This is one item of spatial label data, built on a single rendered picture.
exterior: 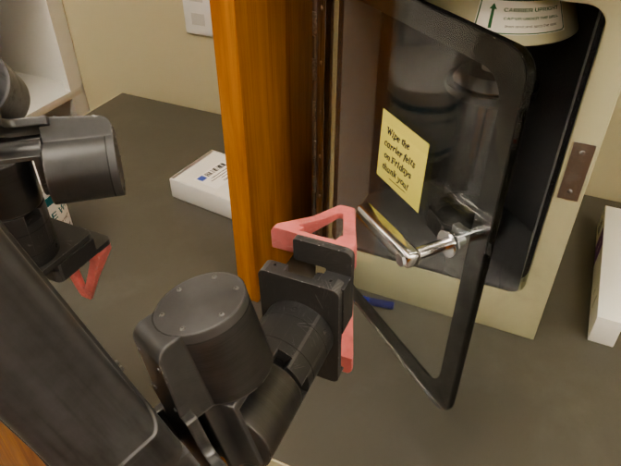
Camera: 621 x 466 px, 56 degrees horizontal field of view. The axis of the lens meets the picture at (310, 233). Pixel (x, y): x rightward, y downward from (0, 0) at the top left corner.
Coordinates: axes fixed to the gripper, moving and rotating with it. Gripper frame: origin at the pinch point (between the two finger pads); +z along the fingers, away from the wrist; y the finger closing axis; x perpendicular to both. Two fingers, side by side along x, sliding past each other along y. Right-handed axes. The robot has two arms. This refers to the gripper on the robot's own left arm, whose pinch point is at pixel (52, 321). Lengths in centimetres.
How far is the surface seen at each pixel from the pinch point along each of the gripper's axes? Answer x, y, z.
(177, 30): 38, 76, -1
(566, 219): -45, 34, -5
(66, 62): 70, 73, 11
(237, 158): -7.9, 24.6, -8.1
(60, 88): 74, 72, 18
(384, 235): -29.8, 14.1, -11.4
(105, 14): 58, 76, -1
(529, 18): -36, 37, -25
